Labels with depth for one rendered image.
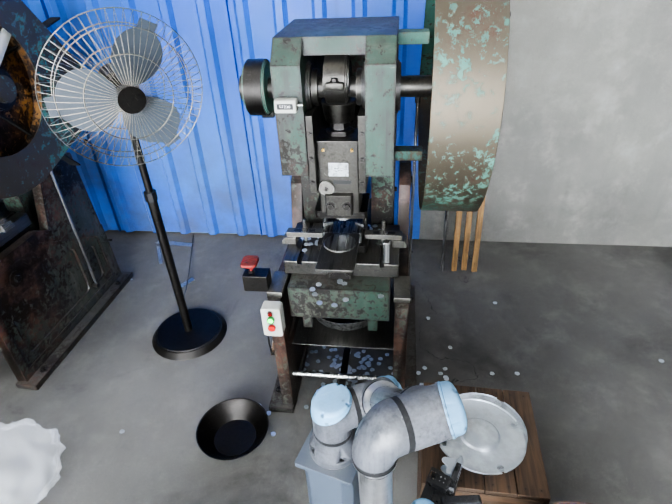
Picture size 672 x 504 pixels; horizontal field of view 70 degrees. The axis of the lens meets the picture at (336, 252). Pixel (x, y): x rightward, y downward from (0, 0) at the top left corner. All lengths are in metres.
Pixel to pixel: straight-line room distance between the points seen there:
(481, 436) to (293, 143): 1.14
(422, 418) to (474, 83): 0.81
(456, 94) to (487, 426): 1.06
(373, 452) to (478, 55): 0.95
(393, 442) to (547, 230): 2.56
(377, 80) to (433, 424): 1.02
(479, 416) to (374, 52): 1.23
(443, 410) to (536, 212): 2.40
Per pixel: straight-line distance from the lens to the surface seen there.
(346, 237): 1.87
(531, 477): 1.75
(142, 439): 2.37
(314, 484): 1.66
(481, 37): 1.34
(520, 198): 3.25
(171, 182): 3.41
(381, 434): 1.03
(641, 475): 2.34
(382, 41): 1.61
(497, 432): 1.76
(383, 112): 1.61
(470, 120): 1.33
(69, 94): 2.03
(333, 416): 1.40
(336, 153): 1.72
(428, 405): 1.05
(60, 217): 2.87
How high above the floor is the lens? 1.78
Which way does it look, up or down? 34 degrees down
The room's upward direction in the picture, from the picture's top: 3 degrees counter-clockwise
